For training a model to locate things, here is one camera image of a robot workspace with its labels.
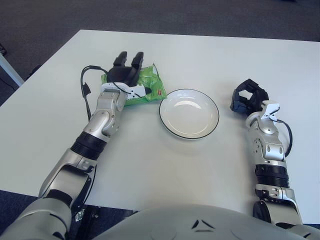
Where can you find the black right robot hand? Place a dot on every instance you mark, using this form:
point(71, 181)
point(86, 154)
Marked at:
point(261, 96)

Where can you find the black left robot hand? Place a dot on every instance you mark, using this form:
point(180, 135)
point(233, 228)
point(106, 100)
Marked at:
point(122, 75)

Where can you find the green snack bag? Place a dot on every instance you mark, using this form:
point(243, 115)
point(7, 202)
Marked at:
point(155, 82)

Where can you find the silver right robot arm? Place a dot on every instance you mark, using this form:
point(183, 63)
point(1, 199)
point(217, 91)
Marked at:
point(270, 147)

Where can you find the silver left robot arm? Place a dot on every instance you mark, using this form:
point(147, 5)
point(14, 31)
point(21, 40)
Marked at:
point(100, 122)

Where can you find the white plate with black rim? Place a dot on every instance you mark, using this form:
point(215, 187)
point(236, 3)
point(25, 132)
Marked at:
point(188, 116)

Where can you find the black chair caster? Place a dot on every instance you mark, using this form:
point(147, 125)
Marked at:
point(35, 69)

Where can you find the white side table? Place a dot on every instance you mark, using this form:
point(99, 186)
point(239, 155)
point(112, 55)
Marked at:
point(12, 71)

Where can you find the black box under side table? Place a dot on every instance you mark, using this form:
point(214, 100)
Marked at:
point(2, 48)

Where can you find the grey robot torso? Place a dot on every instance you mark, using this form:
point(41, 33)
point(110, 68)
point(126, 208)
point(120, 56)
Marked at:
point(175, 225)

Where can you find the black frame with metal clip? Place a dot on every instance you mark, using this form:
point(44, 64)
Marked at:
point(100, 212)

